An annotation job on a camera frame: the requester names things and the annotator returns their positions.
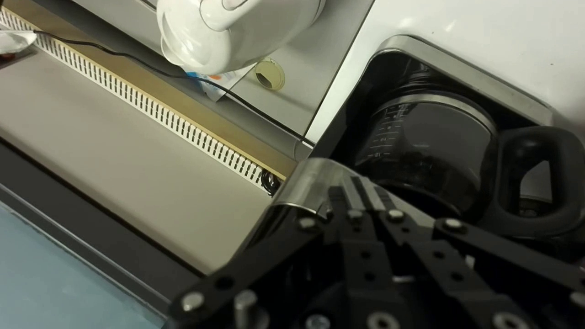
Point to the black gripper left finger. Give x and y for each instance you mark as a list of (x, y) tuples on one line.
[(359, 267)]

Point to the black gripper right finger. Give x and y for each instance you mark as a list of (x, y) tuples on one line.
[(450, 267)]

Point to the black and silver coffeemaker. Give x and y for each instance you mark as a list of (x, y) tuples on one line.
[(427, 243)]

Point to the beige tape roll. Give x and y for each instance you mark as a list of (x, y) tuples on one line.
[(269, 73)]

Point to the wooden ledge with white grille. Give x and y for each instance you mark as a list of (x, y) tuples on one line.
[(158, 102)]

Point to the white electric kettle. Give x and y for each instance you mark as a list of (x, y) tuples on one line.
[(238, 29)]

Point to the white crumpled plastic wrapper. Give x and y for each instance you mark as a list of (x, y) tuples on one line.
[(15, 42)]

